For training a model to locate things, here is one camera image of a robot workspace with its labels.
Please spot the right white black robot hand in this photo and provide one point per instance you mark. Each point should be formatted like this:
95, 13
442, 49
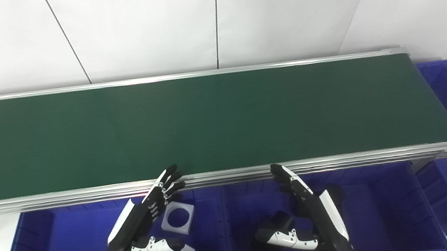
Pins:
326, 219

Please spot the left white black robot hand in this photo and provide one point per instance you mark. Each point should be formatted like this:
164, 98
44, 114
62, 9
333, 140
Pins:
134, 226

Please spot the white square part with hole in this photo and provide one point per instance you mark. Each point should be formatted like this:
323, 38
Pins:
190, 220

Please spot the black cylinder part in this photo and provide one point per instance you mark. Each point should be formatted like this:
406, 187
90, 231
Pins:
337, 196

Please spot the black block part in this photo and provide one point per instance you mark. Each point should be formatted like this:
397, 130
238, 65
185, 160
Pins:
278, 220

